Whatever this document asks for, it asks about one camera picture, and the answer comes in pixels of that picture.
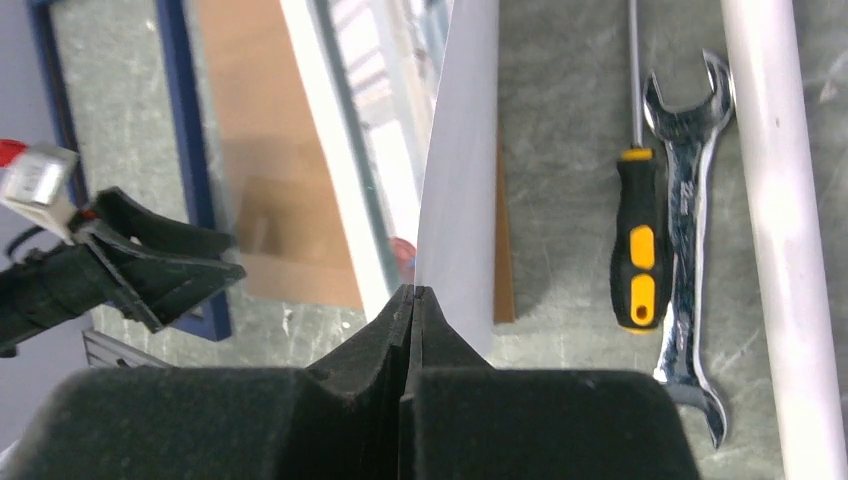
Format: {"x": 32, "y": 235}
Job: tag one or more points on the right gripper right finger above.
{"x": 461, "y": 418}

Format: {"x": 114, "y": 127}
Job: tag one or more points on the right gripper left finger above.
{"x": 337, "y": 418}

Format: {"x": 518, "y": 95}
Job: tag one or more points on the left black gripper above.
{"x": 152, "y": 268}

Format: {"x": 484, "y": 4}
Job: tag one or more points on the blue picture frame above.
{"x": 213, "y": 322}

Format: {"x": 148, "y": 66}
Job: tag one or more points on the black yellow screwdriver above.
{"x": 635, "y": 268}

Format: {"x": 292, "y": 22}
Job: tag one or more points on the photo of woman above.
{"x": 404, "y": 98}

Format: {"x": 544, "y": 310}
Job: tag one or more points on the silver 24mm wrench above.
{"x": 689, "y": 137}

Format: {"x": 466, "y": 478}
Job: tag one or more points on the white PVC pipe structure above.
{"x": 764, "y": 59}

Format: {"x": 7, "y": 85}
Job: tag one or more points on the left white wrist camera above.
{"x": 36, "y": 187}

